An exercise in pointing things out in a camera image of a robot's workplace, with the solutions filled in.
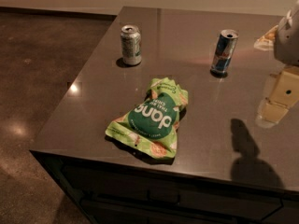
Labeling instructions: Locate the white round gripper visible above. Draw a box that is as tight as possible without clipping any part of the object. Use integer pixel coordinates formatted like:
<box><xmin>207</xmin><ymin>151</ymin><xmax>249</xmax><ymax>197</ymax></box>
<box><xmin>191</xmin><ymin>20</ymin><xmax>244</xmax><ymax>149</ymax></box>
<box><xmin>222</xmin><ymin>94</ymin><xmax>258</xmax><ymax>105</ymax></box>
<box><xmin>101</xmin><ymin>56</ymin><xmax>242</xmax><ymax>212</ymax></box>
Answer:
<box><xmin>254</xmin><ymin>0</ymin><xmax>299</xmax><ymax>128</ymax></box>

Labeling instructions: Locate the blue silver Red Bull can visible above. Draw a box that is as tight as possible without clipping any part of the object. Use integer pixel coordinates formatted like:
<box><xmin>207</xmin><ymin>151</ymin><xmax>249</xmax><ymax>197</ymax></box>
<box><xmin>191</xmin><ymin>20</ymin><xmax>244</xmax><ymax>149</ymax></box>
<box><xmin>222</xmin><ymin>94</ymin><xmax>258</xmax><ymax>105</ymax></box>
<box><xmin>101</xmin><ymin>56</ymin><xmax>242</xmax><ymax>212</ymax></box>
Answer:
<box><xmin>210</xmin><ymin>29</ymin><xmax>239</xmax><ymax>77</ymax></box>

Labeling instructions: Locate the white green soda can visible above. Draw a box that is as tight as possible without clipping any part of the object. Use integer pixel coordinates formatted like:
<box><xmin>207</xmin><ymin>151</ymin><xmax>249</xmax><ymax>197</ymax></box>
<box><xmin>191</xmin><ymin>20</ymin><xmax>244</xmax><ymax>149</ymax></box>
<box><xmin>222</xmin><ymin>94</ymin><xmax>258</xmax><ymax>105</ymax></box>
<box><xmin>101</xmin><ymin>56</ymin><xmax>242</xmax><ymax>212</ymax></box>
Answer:
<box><xmin>121</xmin><ymin>24</ymin><xmax>142</xmax><ymax>65</ymax></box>

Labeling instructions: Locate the green chips bag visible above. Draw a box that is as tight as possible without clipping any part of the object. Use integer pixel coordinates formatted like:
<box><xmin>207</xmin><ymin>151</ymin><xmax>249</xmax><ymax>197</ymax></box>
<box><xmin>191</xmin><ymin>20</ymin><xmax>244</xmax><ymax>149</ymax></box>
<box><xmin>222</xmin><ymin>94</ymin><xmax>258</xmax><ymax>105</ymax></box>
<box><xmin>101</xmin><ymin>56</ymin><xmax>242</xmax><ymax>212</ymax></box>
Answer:
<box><xmin>106</xmin><ymin>77</ymin><xmax>188</xmax><ymax>160</ymax></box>

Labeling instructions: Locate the dark cabinet under counter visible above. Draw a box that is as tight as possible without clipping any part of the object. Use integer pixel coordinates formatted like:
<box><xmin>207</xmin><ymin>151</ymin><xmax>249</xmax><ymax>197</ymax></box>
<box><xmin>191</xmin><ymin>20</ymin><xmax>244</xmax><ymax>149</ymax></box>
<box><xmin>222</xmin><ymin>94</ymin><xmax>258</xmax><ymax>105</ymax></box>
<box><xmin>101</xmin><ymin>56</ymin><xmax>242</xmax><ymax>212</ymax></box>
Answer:
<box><xmin>33</xmin><ymin>151</ymin><xmax>299</xmax><ymax>224</ymax></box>

